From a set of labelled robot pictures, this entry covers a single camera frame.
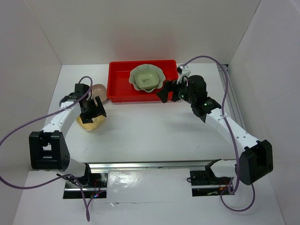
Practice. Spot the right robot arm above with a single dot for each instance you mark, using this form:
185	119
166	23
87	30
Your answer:
254	158

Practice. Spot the aluminium rail right side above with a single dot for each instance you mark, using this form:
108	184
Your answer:
233	105

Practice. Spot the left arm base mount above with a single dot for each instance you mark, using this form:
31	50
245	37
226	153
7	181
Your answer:
95	187

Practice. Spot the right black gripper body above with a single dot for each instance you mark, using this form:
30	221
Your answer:
184	94

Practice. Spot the brown square plate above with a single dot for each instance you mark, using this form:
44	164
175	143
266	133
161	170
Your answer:
99	90

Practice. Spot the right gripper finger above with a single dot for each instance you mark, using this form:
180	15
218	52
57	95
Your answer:
163	93
175	91

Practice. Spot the aluminium rail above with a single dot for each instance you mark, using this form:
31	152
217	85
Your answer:
233	105
150	165

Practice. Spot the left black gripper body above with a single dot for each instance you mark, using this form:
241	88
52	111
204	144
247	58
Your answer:
91	111

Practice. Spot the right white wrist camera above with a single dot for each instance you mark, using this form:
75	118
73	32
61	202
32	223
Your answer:
182	71

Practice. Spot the red plastic bin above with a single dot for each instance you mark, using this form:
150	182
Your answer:
119	90

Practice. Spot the green square plate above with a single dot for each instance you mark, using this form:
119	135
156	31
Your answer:
146	79

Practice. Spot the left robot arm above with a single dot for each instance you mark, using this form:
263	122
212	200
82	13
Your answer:
48	147

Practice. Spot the yellow square plate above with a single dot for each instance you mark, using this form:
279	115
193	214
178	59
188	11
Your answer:
93	125

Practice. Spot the aluminium rail front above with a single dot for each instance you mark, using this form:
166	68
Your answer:
150	165

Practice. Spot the large green scalloped bowl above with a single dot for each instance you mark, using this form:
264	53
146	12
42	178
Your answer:
158	70

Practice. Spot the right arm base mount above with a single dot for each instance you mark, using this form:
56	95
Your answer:
204	183

